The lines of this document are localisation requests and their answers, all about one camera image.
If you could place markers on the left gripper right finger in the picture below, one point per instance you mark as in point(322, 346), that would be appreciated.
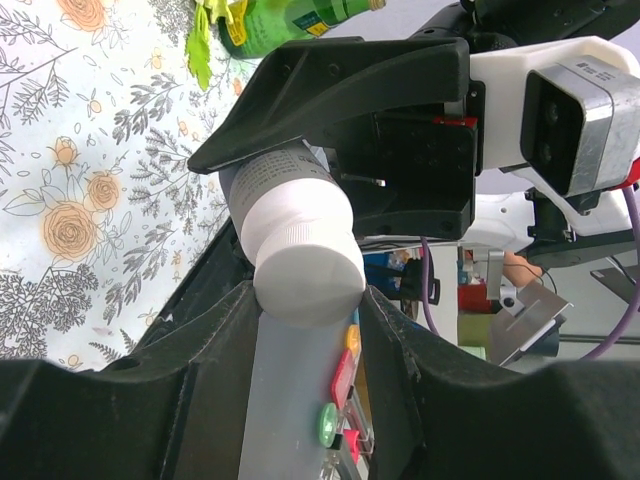
point(439, 412)

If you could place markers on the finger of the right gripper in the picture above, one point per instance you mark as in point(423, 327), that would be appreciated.
point(200, 290)

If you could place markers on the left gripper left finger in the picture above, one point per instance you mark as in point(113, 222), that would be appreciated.
point(175, 409)

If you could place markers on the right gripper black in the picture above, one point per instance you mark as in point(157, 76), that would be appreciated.
point(409, 171)

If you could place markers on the white capped pill bottle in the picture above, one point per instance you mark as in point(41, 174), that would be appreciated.
point(280, 189)

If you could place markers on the white bottle cap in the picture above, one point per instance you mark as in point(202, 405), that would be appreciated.
point(309, 274)

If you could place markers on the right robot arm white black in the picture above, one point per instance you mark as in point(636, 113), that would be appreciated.
point(510, 214)

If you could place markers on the green glass bottle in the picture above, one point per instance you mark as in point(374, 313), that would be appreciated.
point(253, 29)

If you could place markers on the celery stalk toy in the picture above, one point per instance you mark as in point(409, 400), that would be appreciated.
point(197, 46)

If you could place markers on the floral table mat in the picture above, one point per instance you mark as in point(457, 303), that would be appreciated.
point(101, 218)

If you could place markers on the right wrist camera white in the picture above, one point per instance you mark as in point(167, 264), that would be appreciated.
point(564, 115)

